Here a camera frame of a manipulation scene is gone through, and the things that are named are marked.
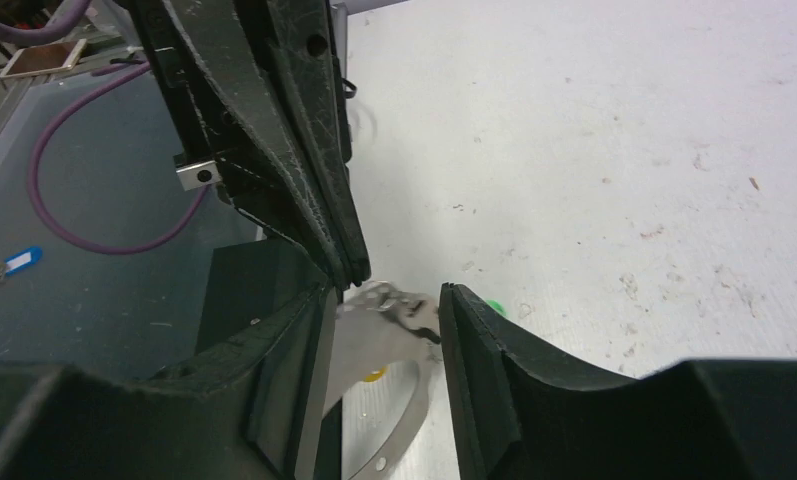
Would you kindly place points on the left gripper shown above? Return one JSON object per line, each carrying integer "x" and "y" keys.
{"x": 199, "y": 99}

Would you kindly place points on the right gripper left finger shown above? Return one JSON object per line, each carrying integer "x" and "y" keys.
{"x": 250, "y": 407}

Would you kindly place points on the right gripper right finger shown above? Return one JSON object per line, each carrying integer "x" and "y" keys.
{"x": 524, "y": 409}

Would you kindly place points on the green tagged key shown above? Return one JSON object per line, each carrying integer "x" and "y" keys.
{"x": 499, "y": 308}

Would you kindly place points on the yellow tagged key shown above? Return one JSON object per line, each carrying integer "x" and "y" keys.
{"x": 375, "y": 375}

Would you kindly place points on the metal key ring plate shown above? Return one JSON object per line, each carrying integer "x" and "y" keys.
{"x": 386, "y": 349}

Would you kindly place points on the smartphone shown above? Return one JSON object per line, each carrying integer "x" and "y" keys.
{"x": 44, "y": 59}

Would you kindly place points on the blue tagged key on floor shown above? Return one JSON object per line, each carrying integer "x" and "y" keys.
{"x": 19, "y": 262}

